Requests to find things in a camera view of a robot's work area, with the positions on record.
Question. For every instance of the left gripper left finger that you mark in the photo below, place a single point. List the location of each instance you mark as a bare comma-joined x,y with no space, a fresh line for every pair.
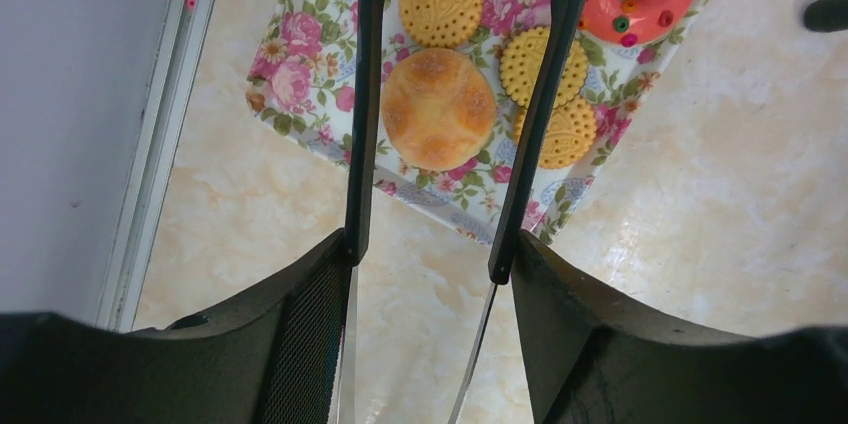
265,355

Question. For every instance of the black metal tongs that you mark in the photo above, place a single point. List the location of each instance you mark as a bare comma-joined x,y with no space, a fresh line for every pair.
564,22

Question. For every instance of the round golden bun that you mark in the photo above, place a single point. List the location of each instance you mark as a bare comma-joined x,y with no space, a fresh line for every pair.
438,109

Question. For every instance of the yellow round biscuit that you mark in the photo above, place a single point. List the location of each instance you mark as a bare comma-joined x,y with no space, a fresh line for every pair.
570,133
520,64
440,23

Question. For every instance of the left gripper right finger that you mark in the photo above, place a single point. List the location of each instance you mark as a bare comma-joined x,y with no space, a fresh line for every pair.
593,354

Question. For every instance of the blue tripod stand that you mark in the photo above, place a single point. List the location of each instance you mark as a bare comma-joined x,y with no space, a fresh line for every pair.
826,16

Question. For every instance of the floral serving tray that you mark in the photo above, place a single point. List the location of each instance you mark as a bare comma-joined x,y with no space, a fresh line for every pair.
302,80

